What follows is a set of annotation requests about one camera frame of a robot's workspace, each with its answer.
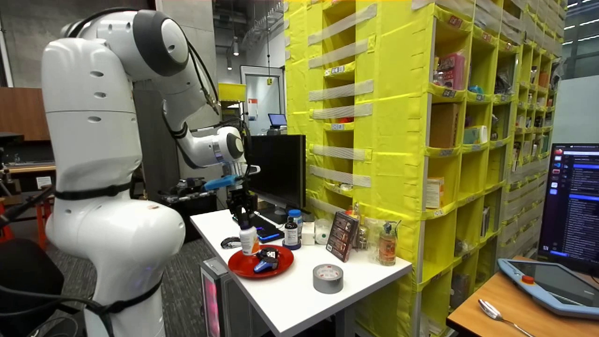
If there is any blue teach pendant tablet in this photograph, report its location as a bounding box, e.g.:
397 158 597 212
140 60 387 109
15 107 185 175
496 257 599 321

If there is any pink box in shelf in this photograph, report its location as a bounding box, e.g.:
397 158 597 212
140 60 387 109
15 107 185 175
436 51 468 90

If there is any black bag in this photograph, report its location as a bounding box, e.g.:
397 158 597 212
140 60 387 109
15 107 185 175
163 177 221 235

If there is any grey tape roll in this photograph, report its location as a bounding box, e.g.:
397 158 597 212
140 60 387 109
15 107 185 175
311 263 346 296

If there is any white container with dark cap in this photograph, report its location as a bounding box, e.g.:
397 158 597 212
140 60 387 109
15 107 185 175
238 225 260 259

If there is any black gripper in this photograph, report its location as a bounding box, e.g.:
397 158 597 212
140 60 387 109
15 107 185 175
226 186 258 233

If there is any red plate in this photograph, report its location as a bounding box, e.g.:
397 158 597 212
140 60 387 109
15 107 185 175
226 244 296 281

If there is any monitor showing dark screen text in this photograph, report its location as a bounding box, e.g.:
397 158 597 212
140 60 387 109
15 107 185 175
537 141 599 276

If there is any dark bottle with white label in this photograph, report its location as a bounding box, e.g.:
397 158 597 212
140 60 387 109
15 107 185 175
283 216 303 251

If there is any glass jar with orange contents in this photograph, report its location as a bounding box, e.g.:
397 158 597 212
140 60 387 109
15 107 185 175
376 220 399 266

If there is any white table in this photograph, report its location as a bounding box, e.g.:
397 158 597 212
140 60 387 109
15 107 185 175
189 206 414 337

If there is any wooden desk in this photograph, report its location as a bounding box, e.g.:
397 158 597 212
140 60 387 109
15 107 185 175
445 268 599 337

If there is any dark picture frame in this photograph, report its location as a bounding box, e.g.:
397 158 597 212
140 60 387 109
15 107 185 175
326 210 359 263

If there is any backlit black keyboard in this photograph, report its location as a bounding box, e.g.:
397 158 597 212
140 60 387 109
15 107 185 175
232 210 286 244

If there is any black computer monitor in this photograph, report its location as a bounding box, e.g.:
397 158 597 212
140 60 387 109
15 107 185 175
243 133 307 221

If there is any clear plastic cup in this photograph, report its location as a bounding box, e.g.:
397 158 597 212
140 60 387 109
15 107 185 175
313 218 333 248

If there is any yellow fabric shelf unit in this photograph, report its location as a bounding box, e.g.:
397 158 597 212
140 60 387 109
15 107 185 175
283 0 567 337

